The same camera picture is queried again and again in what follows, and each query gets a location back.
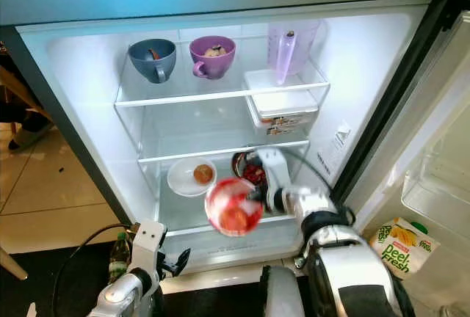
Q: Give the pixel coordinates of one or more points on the silver robot leg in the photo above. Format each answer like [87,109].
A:
[283,295]

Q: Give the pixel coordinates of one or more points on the green white juice carton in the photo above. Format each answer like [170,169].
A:
[404,247]

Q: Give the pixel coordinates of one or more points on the glass fridge shelf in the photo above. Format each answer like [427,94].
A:
[191,155]
[169,99]

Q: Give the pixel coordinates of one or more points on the purple clear pitcher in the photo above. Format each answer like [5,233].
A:
[286,53]

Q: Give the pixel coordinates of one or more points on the clear bottle green cap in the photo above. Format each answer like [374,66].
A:
[119,262]

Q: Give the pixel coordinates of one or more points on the white fridge cabinet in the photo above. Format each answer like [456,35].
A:
[88,111]

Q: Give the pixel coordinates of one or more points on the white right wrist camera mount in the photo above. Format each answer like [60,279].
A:
[273,166]

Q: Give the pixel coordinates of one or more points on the clear fridge drawer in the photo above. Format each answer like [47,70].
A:
[228,251]

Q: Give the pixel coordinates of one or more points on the person in pink shirt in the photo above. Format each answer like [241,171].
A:
[16,108]

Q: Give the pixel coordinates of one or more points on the white bowl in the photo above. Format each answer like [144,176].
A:
[180,181]

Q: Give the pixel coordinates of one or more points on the clear container white lid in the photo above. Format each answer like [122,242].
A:
[279,97]

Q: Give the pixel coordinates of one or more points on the purple cup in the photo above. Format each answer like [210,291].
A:
[224,64]

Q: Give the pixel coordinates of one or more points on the black floor mat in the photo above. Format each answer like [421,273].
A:
[15,299]

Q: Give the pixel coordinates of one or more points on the brown round food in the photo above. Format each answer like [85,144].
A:
[203,175]

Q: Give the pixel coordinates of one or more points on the orange round fruit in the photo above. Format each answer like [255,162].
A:
[235,220]

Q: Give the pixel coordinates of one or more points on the blue grey cup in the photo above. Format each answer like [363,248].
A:
[145,64]

